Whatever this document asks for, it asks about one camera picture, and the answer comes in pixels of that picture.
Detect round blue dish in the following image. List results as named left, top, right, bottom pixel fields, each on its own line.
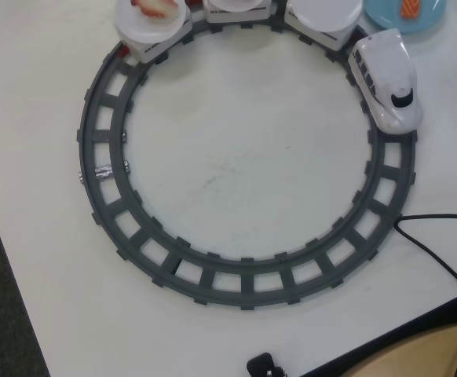
left=361, top=0, right=449, bottom=35

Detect round white plastic plate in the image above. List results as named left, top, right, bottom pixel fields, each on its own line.
left=291, top=0, right=362, bottom=31
left=208, top=0, right=265, bottom=12
left=113, top=0, right=187, bottom=43

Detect grey circular toy rail track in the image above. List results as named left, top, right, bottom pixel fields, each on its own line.
left=75, top=0, right=419, bottom=312

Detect orange salmon toy sushi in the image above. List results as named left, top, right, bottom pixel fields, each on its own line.
left=399, top=0, right=422, bottom=20

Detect black plug adapter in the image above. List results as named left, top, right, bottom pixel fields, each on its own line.
left=247, top=352, right=287, bottom=377

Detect light wooden board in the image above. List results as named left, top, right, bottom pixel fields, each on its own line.
left=348, top=318, right=457, bottom=377

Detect red and white toy sushi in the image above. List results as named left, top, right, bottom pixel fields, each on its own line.
left=128, top=0, right=181, bottom=19

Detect white Shinkansen toy locomotive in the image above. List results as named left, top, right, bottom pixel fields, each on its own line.
left=346, top=27, right=425, bottom=134

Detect black cable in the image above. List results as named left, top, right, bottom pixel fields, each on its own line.
left=393, top=213, right=457, bottom=294

